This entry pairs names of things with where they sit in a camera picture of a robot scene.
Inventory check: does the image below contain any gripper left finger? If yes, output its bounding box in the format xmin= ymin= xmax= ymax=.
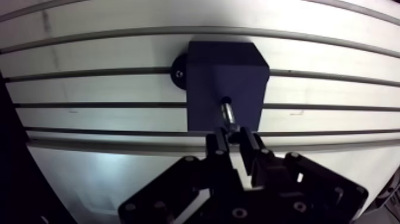
xmin=117 ymin=126 xmax=245 ymax=224

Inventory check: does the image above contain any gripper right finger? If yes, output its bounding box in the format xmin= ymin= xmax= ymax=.
xmin=237 ymin=126 xmax=370 ymax=224

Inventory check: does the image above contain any steel bolt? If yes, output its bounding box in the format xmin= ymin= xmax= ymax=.
xmin=220 ymin=101 xmax=241 ymax=145

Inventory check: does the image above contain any dark blue-grey block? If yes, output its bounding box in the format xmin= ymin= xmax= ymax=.
xmin=170 ymin=41 xmax=271 ymax=133

